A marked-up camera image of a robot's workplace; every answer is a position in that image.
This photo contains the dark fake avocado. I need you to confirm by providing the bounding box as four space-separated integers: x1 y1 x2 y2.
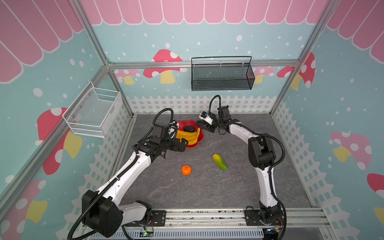
183 126 196 133

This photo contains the yellow fake banana bunch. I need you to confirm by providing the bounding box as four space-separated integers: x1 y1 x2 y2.
176 128 200 146

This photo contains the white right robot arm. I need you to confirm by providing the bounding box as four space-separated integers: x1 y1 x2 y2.
196 106 285 225

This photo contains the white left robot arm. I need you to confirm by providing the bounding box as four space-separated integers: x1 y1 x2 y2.
67 121 188 240

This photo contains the red flower-shaped fruit bowl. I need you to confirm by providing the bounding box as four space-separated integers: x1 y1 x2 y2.
176 120 204 148

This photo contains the orange fake tangerine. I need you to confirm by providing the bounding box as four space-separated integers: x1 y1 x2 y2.
181 165 192 176

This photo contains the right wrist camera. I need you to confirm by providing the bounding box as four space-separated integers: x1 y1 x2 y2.
199 111 214 125

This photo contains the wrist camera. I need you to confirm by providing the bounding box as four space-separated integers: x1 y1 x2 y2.
169 120 179 130
199 111 214 125

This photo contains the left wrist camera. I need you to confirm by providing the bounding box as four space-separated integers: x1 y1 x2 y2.
169 120 179 130

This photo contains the black wire mesh basket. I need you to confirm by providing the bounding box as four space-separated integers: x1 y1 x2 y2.
191 56 256 92

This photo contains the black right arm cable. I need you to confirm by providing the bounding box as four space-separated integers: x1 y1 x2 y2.
208 94 287 240

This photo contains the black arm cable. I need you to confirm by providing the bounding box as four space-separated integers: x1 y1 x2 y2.
208 94 287 240
67 107 175 240

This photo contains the white wire mesh basket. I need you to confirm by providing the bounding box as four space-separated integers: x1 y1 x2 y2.
63 82 123 138

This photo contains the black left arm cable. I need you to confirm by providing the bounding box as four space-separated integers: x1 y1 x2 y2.
67 107 175 240

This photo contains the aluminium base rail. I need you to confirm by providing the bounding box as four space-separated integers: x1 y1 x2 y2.
126 207 336 240

